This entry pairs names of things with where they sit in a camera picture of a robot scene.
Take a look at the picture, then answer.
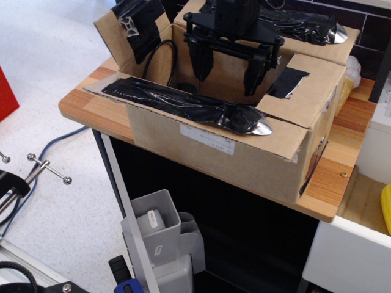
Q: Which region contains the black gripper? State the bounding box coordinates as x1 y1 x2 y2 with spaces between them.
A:
183 1 285 96

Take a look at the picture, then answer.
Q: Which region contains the brown cardboard box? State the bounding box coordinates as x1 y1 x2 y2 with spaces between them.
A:
82 0 361 204

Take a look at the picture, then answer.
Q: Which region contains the black round object in box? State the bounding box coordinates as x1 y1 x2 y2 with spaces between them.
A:
174 82 200 95

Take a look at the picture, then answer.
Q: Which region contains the taped metal spoon rear flap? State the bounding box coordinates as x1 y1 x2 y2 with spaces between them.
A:
259 9 348 46

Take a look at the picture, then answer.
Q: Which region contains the taped aluminium profile left flap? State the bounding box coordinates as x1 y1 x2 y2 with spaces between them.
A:
111 0 165 64

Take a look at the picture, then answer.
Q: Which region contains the yellow sponge block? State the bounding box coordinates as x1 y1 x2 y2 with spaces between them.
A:
334 77 354 118

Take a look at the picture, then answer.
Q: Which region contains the white plastic bag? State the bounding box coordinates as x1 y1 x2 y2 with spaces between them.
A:
346 56 361 88

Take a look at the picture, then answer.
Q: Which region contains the grey plastic bin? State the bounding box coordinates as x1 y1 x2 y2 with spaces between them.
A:
130 189 181 275

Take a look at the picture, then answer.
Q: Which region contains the yellow object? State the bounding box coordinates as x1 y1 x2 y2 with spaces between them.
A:
380 184 391 234

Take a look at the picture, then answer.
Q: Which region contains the grey plastic holder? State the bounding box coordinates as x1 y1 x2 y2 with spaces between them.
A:
153 212 206 292

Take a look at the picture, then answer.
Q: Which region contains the red box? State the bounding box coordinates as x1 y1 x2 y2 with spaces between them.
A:
0 69 20 121

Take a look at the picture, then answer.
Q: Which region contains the white storage box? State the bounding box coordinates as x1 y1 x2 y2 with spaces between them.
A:
302 174 391 293

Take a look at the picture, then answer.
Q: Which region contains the grey metal table leg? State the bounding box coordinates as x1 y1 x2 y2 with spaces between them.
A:
94 131 159 292

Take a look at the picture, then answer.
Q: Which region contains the metal clamp with black jaw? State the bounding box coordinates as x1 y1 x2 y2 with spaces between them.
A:
1 153 72 214

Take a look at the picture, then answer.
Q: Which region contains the black cable inside box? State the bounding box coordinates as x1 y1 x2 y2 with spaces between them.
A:
142 39 178 86

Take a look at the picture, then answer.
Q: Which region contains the blue floor cable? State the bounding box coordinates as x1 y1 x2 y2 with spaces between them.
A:
0 125 91 237

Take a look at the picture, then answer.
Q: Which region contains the blue black tool handle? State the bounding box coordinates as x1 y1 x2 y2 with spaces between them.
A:
108 255 144 293

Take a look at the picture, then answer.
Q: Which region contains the aluminium frame rail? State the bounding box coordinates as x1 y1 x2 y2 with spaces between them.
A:
1 237 86 292

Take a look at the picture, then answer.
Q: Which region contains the black braided cable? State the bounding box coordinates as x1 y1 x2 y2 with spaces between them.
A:
0 260 39 293

